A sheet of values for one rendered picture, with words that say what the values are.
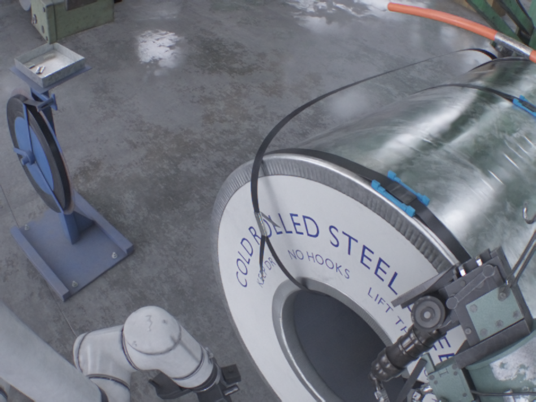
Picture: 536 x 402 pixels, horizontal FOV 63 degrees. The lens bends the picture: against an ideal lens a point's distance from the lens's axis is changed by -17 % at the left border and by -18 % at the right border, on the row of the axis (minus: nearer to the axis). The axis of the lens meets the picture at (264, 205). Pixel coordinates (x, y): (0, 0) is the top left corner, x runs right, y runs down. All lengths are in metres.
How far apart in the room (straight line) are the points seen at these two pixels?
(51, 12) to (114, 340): 0.82
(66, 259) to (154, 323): 1.91
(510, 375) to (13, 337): 0.67
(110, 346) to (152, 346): 0.10
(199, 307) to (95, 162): 1.27
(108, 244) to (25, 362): 2.09
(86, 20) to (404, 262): 0.97
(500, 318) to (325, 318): 0.99
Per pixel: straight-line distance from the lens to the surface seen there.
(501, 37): 0.58
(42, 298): 2.59
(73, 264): 2.66
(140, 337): 0.81
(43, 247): 2.79
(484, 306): 0.75
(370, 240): 1.04
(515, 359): 0.74
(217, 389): 0.95
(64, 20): 1.34
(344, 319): 1.71
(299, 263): 1.28
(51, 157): 2.10
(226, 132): 3.38
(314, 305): 1.60
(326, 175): 1.05
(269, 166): 1.20
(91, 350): 0.88
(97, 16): 1.37
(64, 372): 0.71
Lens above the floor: 1.99
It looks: 44 degrees down
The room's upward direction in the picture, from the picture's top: 5 degrees clockwise
